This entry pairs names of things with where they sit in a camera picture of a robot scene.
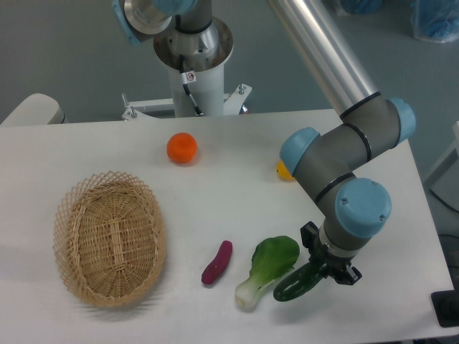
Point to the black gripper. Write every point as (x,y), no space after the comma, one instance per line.
(336,262)

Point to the dark green cucumber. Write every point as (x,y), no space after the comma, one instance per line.
(295,284)

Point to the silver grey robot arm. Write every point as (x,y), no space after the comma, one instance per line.
(355,209)

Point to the woven wicker basket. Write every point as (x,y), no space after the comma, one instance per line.
(109,239)

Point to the green bok choy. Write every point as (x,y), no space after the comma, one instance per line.
(273,257)

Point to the yellow lemon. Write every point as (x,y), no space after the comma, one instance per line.
(283,172)

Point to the purple sweet potato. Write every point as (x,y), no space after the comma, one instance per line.
(216,268)

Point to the black device at edge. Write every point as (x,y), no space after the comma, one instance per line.
(445,305)

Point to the orange tangerine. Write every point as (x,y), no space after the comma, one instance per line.
(181,148)

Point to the blue plastic bag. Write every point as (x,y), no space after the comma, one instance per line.
(435,21)

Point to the white chair back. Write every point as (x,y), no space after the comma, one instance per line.
(37,109)

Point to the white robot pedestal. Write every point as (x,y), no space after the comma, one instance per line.
(195,66)

